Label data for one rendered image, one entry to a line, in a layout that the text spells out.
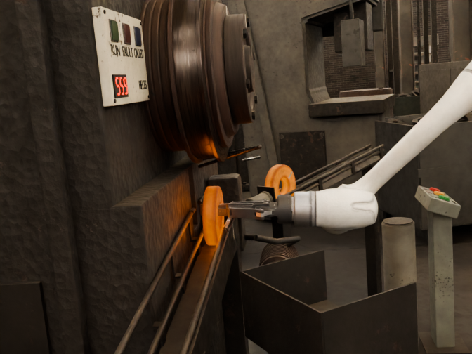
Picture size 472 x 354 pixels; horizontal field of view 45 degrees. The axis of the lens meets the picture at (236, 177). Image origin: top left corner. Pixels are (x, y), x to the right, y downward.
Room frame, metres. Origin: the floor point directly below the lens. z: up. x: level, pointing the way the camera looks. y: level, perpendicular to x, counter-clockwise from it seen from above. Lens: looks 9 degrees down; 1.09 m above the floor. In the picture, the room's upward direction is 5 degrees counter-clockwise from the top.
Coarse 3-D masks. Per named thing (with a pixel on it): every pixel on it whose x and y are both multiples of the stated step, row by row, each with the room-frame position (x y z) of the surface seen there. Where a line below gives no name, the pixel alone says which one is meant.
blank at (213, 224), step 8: (208, 192) 1.42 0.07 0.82; (216, 192) 1.42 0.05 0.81; (208, 200) 1.40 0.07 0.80; (216, 200) 1.41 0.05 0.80; (208, 208) 1.39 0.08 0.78; (216, 208) 1.40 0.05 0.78; (208, 216) 1.38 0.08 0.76; (216, 216) 1.40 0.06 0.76; (208, 224) 1.38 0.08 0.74; (216, 224) 1.39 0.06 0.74; (208, 232) 1.38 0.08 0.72; (216, 232) 1.39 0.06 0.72; (208, 240) 1.40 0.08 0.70; (216, 240) 1.40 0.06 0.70
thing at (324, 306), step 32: (320, 256) 1.16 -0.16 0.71; (256, 288) 1.02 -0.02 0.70; (288, 288) 1.12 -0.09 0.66; (320, 288) 1.16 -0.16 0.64; (416, 288) 0.94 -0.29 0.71; (256, 320) 1.03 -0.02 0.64; (288, 320) 0.93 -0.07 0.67; (320, 320) 0.84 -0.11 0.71; (352, 320) 0.87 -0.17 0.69; (384, 320) 0.90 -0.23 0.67; (416, 320) 0.94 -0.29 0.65; (288, 352) 0.93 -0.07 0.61; (320, 352) 0.85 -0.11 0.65; (352, 352) 0.87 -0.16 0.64; (384, 352) 0.90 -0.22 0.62; (416, 352) 0.93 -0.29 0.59
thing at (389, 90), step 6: (354, 90) 6.51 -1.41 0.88; (360, 90) 6.33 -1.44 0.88; (366, 90) 6.17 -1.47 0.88; (372, 90) 6.09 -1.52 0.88; (378, 90) 6.10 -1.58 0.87; (384, 90) 6.12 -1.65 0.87; (390, 90) 6.19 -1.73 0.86; (342, 96) 6.28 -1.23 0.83; (348, 96) 6.19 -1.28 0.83; (354, 96) 6.14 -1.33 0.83; (390, 108) 6.17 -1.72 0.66
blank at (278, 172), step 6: (276, 168) 1.98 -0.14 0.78; (282, 168) 2.00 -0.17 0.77; (288, 168) 2.03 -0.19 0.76; (270, 174) 1.97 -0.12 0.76; (276, 174) 1.97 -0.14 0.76; (282, 174) 2.00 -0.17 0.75; (288, 174) 2.02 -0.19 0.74; (270, 180) 1.95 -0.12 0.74; (276, 180) 1.96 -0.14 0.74; (282, 180) 2.04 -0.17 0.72; (288, 180) 2.02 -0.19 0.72; (294, 180) 2.05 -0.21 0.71; (270, 186) 1.95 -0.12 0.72; (276, 186) 1.96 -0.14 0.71; (282, 186) 2.04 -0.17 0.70; (288, 186) 2.03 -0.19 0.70; (294, 186) 2.05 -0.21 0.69; (276, 192) 1.96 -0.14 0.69; (282, 192) 2.03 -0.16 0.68
